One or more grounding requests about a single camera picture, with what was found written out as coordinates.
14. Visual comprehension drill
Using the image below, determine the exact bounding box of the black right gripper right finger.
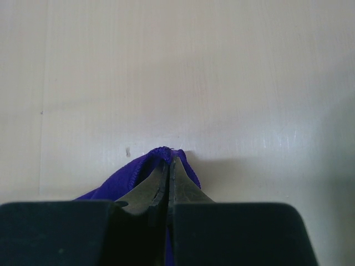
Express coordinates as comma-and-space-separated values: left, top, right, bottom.
168, 157, 213, 222

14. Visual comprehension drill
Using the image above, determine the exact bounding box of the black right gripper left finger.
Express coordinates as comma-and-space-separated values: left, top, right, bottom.
115, 161, 169, 224

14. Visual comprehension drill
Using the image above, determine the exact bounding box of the purple towel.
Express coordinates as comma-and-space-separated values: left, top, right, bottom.
78, 147, 201, 265

